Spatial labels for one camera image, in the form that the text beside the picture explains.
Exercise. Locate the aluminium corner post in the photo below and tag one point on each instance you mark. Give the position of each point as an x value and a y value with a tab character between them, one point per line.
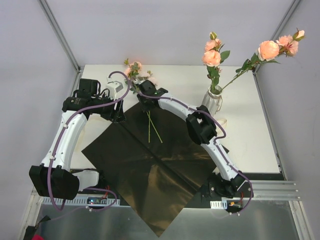
59	34
285	19

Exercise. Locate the white ribbed ceramic vase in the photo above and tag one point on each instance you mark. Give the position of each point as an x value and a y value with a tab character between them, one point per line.
213	101

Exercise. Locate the cream ribbon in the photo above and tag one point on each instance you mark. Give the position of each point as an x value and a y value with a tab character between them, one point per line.
222	122

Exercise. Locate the artificial rose stem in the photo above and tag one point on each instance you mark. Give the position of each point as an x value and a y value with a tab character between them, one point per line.
149	76
268	51
133	72
212	58

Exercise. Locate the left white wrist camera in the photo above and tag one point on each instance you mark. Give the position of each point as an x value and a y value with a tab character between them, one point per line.
113	89

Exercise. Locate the white cable duct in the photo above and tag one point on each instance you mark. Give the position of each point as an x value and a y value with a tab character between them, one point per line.
83	201
219	205

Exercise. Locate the left white cable duct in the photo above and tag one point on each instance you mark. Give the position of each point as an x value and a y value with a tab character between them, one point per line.
83	201

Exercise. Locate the right aluminium corner post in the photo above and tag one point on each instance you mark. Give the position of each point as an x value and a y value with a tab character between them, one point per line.
285	19

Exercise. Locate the left aluminium corner post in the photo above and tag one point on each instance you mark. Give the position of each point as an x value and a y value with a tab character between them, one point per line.
59	34

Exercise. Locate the aluminium frame rail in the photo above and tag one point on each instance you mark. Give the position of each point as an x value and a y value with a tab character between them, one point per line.
260	190

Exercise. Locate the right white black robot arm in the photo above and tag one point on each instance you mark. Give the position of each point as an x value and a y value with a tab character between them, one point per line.
202	129

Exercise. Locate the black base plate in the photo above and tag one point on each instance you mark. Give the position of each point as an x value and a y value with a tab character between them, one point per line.
168	189

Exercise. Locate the black wrapping paper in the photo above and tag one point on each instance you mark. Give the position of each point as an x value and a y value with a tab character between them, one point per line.
152	163

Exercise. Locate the right white cable duct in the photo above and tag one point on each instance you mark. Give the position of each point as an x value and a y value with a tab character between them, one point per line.
219	205

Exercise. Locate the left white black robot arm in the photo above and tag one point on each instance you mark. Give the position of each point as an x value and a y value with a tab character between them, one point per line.
53	177

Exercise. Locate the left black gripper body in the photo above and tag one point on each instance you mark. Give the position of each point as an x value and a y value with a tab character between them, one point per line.
116	113

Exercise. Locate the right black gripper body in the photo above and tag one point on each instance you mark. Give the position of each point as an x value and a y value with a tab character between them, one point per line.
144	100

